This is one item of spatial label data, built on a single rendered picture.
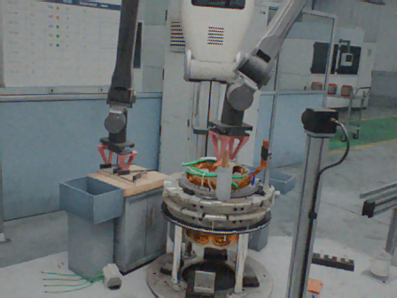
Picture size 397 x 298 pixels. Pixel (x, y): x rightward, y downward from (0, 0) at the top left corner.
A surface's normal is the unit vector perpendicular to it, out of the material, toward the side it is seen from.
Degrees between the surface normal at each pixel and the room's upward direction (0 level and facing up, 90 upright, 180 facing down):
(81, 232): 90
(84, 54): 90
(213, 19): 90
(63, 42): 90
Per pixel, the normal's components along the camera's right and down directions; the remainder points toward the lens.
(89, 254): -0.63, 0.15
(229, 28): 0.06, 0.24
